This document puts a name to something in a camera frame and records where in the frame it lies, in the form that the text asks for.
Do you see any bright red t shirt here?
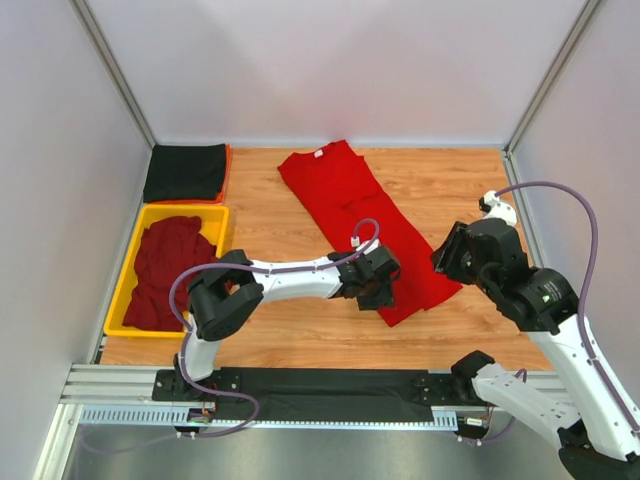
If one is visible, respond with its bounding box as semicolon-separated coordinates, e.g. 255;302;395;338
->
277;140;464;329

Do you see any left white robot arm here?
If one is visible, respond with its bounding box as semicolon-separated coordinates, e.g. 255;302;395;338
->
168;240;401;382

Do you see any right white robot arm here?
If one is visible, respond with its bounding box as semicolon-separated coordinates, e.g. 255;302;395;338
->
432;218;639;479

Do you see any black cloth strip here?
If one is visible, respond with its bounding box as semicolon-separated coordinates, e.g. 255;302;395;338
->
214;367;434;422

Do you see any yellow plastic bin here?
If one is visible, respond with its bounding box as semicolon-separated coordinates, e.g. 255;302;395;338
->
104;203;233;339

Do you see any dark red t shirt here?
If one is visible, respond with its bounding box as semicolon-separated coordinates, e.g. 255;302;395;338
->
122;216;218;332

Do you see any folded black t shirt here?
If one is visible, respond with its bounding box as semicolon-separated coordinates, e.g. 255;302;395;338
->
142;143;228;204

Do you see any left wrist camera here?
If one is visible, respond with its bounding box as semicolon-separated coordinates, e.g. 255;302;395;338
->
349;236;381;261

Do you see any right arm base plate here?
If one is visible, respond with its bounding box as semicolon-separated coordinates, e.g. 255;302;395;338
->
411;372;485;406

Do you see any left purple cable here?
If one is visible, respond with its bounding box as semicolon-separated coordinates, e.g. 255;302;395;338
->
79;218;381;454

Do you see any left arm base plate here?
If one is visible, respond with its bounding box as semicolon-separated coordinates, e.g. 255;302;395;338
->
152;367;251;404

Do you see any right aluminium corner post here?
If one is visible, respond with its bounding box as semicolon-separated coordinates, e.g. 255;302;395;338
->
503;0;606;158

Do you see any aluminium corner post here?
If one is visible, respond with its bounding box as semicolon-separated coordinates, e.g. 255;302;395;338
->
503;0;606;158
69;0;156;147

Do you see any slotted grey cable duct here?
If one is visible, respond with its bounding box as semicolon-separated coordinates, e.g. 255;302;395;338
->
79;405;458;432

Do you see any aluminium front rail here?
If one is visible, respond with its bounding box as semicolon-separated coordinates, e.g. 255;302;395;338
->
59;364;572;405

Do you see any left aluminium corner post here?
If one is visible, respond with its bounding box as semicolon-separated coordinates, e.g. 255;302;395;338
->
69;0;156;147

